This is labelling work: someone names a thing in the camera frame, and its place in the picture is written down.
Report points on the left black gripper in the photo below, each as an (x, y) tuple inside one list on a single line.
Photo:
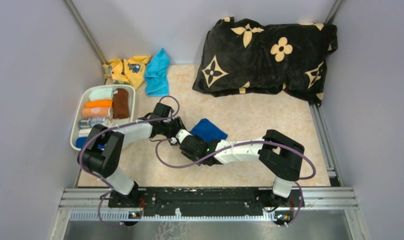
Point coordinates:
[(177, 127)]

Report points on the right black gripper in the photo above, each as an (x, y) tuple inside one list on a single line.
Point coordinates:
[(193, 157)]

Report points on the dark blue towel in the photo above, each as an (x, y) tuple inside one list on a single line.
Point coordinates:
[(207, 131)]

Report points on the light blue towel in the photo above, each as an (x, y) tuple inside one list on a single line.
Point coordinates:
[(155, 76)]

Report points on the brown towel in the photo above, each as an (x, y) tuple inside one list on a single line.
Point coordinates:
[(120, 104)]

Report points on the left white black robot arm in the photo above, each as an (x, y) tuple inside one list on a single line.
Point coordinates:
[(102, 149)]

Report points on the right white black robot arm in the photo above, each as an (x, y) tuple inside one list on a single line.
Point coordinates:
[(279, 153)]

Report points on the white plastic basket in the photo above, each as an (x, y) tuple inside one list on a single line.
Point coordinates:
[(77, 142)]

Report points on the orange rolled towel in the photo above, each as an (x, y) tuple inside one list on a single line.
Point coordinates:
[(104, 103)]

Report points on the yellow printed cloth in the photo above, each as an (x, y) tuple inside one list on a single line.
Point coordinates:
[(127, 71)]

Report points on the mint green rolled towel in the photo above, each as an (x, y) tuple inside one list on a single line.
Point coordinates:
[(97, 94)]

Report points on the salmon rolled towel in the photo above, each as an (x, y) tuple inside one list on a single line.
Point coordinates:
[(105, 112)]

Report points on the black blanket with beige flowers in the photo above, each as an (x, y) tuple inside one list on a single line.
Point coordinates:
[(243, 56)]

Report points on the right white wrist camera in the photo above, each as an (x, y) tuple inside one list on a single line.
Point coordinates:
[(181, 135)]

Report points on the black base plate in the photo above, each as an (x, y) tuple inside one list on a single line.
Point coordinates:
[(205, 201)]

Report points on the aluminium frame rail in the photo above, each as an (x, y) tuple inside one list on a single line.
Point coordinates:
[(91, 204)]

